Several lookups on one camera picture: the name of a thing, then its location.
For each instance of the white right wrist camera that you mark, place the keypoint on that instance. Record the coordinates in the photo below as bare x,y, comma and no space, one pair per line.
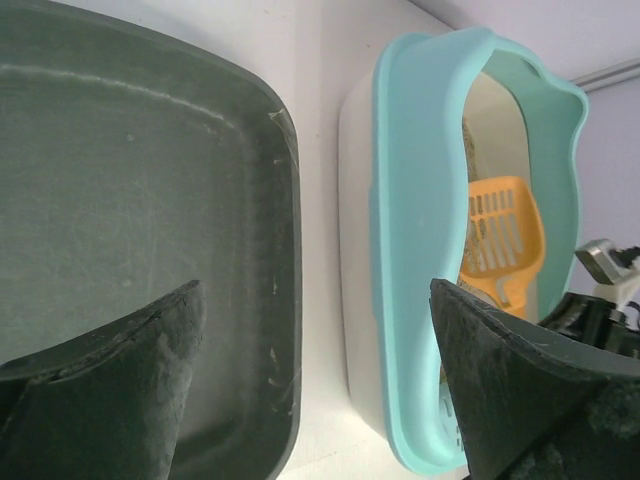
613,269

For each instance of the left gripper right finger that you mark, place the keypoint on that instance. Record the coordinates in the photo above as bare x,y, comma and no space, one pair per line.
531,403

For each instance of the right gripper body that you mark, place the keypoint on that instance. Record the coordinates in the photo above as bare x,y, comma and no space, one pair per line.
596,322

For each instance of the orange litter scoop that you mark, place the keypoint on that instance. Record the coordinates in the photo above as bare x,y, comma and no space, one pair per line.
505,243

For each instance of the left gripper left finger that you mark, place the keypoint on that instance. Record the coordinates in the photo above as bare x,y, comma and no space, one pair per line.
107,404

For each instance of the teal litter box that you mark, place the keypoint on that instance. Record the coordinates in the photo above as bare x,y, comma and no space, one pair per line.
434,113

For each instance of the dark grey plastic tray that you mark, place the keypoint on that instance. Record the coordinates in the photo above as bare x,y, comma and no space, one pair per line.
133,163

